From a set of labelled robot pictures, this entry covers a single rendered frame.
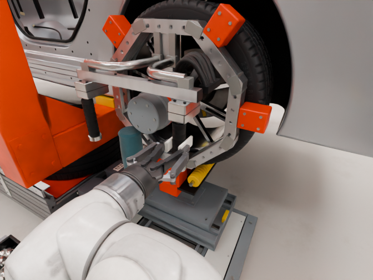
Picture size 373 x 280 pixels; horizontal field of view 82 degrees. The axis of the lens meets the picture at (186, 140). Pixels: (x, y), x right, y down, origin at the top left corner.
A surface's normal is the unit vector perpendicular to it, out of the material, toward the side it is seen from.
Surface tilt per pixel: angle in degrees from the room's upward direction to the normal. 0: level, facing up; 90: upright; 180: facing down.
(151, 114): 90
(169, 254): 23
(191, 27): 90
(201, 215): 0
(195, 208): 0
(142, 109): 90
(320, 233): 0
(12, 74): 90
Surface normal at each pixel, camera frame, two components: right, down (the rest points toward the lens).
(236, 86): -0.47, 0.44
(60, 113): 0.88, 0.25
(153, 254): 0.27, -0.95
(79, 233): -0.01, -0.74
